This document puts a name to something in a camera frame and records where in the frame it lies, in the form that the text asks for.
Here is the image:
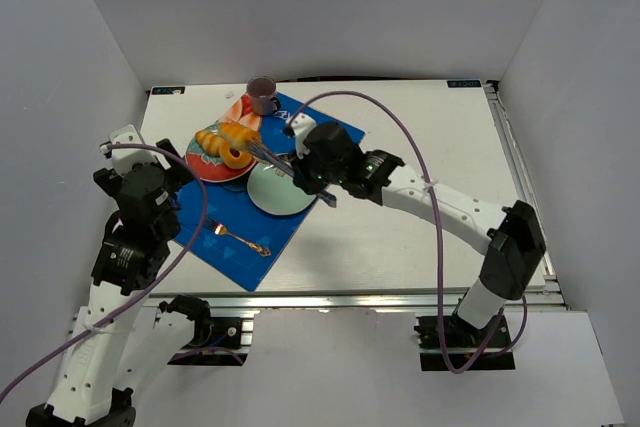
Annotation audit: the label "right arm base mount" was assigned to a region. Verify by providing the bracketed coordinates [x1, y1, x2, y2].
[414, 316, 516, 372]

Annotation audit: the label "long bread roll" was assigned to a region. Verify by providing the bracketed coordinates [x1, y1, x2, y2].
[217, 122, 262, 152]
[195, 130, 225, 157]

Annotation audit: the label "orange donut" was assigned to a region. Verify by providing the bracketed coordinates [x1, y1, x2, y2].
[219, 143, 253, 170]

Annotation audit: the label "long bread roll front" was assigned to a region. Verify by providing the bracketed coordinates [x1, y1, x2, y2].
[217, 122, 262, 152]

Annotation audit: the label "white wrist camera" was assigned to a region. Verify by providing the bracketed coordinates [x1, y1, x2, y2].
[99, 124, 156, 177]
[284, 114, 317, 159]

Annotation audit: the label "aluminium table frame rail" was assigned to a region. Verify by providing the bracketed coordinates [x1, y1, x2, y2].
[482, 80, 568, 310]

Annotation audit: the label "purple mug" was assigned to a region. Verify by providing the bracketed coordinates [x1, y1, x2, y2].
[246, 76, 281, 116]

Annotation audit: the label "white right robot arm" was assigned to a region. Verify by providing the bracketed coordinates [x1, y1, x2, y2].
[285, 115, 546, 345]

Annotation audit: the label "gold fork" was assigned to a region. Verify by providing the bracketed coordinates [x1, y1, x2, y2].
[204, 218, 271, 257]

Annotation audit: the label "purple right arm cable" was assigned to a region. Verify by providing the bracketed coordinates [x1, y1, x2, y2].
[285, 90, 529, 374]

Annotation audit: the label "black corner label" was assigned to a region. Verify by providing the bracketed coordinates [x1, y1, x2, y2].
[150, 86, 186, 96]
[446, 79, 482, 89]

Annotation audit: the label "green flower plate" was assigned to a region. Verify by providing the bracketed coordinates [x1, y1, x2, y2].
[246, 163, 316, 217]

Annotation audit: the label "metal tongs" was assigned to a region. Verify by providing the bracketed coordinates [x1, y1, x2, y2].
[247, 140, 337, 208]

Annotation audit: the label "long bread roll back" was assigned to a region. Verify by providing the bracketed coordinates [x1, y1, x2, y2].
[195, 130, 225, 157]

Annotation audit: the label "red patterned plate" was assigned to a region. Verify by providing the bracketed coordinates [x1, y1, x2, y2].
[185, 122, 257, 183]

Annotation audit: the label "blue printed placemat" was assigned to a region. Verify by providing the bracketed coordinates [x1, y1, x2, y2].
[175, 93, 365, 291]

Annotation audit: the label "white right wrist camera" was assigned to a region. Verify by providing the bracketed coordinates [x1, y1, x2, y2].
[284, 114, 317, 159]

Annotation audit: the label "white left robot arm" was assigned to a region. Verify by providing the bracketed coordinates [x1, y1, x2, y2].
[25, 139, 212, 426]

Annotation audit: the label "right black corner label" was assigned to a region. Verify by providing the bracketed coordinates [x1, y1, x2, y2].
[446, 79, 482, 89]

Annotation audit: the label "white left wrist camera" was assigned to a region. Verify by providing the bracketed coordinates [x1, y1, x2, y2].
[99, 124, 156, 177]

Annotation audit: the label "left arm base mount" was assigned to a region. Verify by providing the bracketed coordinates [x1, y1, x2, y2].
[169, 313, 254, 367]

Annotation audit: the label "left black corner label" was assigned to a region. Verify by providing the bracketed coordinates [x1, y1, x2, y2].
[150, 86, 186, 96]

